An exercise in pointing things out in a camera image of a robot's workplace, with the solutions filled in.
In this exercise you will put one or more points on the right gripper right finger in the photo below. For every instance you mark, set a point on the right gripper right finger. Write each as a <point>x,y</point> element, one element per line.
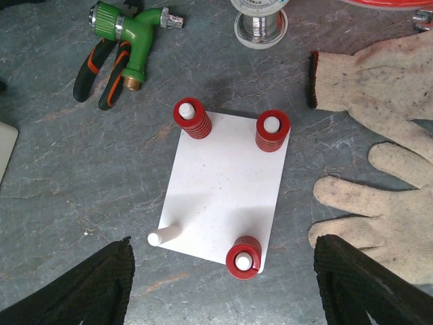
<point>355,289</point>

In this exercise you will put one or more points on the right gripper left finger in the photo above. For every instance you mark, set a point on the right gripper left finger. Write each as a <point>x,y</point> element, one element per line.
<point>96,291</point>

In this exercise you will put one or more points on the red large spring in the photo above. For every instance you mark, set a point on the red large spring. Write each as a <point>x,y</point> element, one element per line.
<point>191,116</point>

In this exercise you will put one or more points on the white spring tray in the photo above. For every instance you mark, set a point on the white spring tray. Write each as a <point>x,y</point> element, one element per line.
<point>8,137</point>

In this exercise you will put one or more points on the white work glove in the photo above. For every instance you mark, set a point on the white work glove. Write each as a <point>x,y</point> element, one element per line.
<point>386,87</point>
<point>393,228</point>

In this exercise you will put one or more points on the white peg board fixture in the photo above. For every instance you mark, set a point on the white peg board fixture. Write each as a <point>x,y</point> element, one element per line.
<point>221,188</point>

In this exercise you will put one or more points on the red filament spool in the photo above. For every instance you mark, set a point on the red filament spool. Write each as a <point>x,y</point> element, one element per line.
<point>395,5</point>

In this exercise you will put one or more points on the solder wire spool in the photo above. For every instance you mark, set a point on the solder wire spool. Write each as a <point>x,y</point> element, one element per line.
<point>260,24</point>

